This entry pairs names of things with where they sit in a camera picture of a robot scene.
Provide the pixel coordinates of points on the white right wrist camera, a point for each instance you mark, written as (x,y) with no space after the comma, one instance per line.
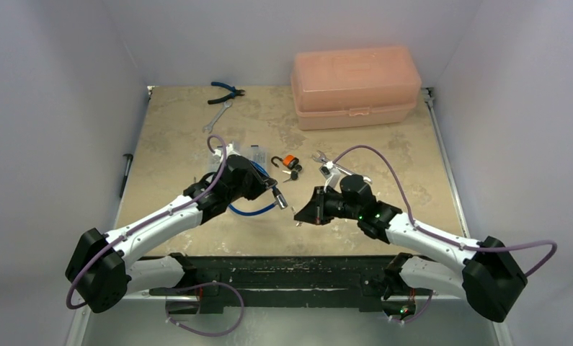
(331,173)

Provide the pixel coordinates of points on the pink plastic toolbox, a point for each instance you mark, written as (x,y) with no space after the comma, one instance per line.
(354,88)

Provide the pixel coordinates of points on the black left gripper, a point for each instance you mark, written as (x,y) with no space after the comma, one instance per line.
(261,184)

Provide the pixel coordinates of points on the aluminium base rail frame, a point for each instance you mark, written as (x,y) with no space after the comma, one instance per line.
(368,283)

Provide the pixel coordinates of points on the large chrome open-end wrench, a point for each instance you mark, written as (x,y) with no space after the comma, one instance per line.
(322,158)

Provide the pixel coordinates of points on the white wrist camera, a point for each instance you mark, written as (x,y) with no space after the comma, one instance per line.
(331,173)
(226,153)

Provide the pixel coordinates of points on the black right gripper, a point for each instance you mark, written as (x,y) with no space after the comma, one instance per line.
(321,206)

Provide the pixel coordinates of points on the clear plastic screw organizer box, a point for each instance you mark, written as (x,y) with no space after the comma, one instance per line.
(254,153)

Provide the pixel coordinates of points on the black hammer beside table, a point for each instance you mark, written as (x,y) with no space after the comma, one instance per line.
(129,161)

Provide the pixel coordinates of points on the orange black padlock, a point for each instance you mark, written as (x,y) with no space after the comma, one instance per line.
(290,161)

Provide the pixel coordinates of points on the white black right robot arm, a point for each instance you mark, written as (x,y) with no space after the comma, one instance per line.
(483,273)

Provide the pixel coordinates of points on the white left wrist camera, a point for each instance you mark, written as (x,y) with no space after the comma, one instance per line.
(226,153)

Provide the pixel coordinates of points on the small silver open-end wrench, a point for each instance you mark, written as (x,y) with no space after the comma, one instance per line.
(209,127)

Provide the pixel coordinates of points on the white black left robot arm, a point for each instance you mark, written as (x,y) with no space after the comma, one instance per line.
(99,269)

